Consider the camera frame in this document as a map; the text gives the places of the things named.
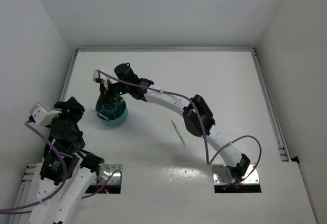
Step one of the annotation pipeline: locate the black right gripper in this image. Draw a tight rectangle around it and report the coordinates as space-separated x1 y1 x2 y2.
98 78 131 105

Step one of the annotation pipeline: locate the red pen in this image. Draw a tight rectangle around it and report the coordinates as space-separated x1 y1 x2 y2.
90 108 110 121

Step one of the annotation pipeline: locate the green pen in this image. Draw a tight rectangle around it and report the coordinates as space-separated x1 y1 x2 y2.
171 120 186 147

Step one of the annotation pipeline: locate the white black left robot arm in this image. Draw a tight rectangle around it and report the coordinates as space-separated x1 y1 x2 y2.
26 97 104 223

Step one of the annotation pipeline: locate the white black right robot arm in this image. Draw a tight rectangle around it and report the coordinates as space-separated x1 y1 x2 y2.
93 63 250 182

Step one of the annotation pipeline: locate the teal round divided organizer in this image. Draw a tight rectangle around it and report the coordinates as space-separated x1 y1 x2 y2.
95 96 128 127

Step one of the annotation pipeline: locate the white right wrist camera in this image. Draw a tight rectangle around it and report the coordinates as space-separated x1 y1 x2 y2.
92 70 111 88

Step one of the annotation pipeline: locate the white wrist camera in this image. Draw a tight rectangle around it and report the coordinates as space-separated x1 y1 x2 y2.
92 70 111 88
29 103 61 126

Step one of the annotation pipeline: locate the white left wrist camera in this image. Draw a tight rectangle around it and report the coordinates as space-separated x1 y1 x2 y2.
29 103 61 126

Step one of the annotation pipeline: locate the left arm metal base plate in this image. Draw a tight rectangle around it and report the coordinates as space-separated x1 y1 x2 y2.
97 164 123 185

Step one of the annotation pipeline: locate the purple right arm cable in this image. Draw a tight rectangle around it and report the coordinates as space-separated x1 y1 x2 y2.
97 70 262 185

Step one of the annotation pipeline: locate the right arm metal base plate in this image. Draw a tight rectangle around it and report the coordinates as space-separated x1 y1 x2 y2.
212 164 260 186

